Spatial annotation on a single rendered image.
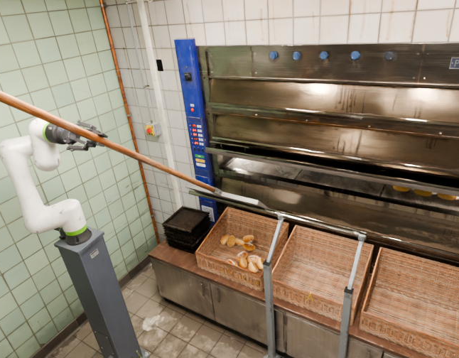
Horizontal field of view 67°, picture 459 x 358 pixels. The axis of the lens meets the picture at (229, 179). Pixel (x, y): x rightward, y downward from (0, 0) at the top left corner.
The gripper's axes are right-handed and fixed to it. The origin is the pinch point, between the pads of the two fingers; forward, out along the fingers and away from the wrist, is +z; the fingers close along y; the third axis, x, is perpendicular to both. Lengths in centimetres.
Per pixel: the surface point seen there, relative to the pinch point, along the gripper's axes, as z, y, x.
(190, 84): -41, -76, -93
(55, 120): 1.6, 1.3, 19.9
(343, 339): 88, 58, -136
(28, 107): 1.5, 1.5, 29.5
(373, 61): 80, -88, -81
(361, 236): 89, 1, -111
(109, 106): -118, -55, -97
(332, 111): 60, -65, -99
